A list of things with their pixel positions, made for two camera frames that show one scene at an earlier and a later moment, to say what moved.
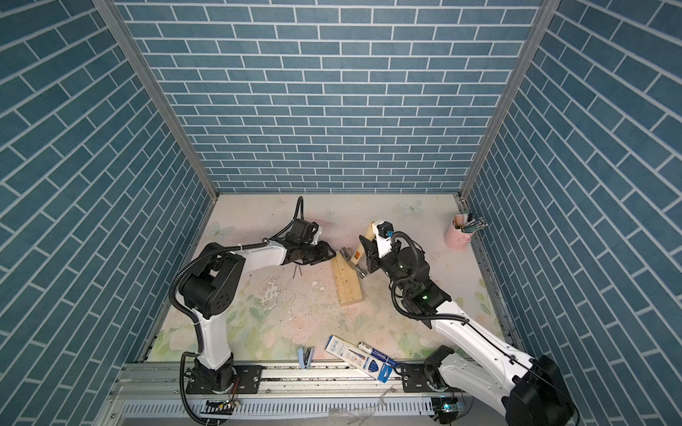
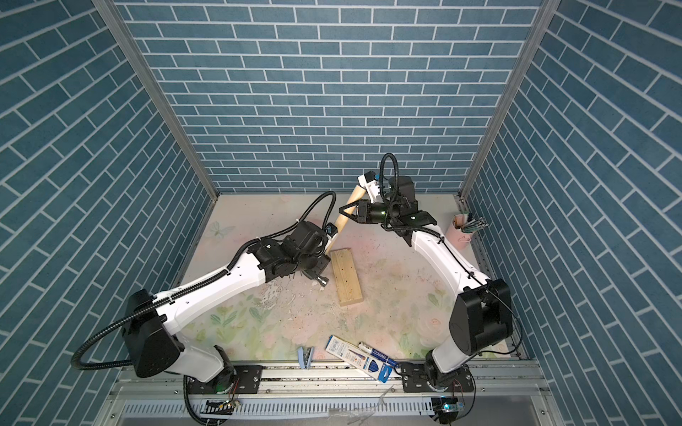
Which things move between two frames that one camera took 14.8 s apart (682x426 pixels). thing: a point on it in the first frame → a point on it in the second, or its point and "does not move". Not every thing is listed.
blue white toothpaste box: (352, 353) does not move
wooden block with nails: (346, 280) does not move
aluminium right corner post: (514, 84) does not move
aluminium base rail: (290, 394) does not move
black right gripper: (373, 259) → (364, 214)
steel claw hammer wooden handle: (353, 260) → (346, 220)
